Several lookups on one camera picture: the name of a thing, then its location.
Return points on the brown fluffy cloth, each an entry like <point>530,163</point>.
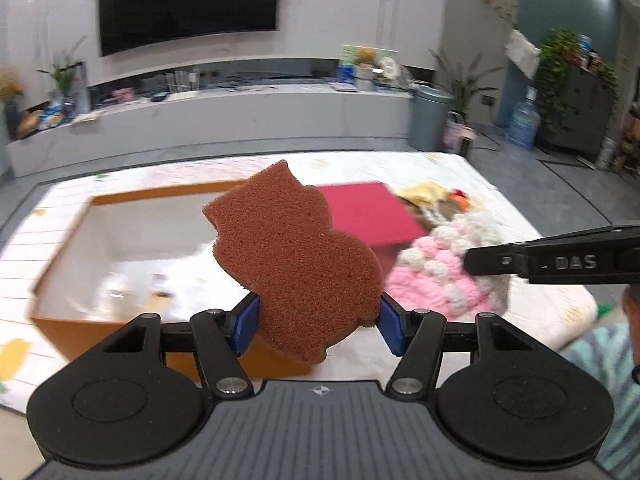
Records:
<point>430,216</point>

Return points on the yellow cloth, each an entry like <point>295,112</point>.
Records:
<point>426,194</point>

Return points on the grey-green trash bin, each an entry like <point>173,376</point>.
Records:
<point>430,108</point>

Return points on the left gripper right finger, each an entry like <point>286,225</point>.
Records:
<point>416,337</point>

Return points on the dark cabinet with vines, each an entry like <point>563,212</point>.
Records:
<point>577,93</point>

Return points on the brown owl-shaped sponge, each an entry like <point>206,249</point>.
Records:
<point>316,284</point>

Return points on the dried yellow flower vase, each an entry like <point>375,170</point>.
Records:
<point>11,91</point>

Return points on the green leafy vase plant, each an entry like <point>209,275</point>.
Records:
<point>70,78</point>

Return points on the pink white knitted item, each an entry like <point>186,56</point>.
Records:
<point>429,274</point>

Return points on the person in striped shirt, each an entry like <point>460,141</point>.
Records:
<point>611,355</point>

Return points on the orange red crochet toy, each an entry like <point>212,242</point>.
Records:
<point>460,199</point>

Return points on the green potted plant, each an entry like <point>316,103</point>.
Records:
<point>463,83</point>

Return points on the white wifi router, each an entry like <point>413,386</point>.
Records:
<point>182,84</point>

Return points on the orange white cardboard box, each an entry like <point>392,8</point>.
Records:
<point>128,253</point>

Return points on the pink small heater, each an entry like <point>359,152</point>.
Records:
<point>458,137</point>

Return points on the teddy bear toy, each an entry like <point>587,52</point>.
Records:
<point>366,58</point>

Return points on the white hanging bag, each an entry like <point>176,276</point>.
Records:
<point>522,53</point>

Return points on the grey tv console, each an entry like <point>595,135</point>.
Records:
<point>251,113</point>

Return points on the red transparent storage box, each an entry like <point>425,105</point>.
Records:
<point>373,214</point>

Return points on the green picture card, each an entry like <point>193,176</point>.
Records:
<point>385,75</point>

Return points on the white patterned tablecloth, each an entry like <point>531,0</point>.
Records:
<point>553,314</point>

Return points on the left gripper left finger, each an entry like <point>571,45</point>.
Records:
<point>220,338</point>

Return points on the blue water jug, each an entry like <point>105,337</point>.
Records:
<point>524,122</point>

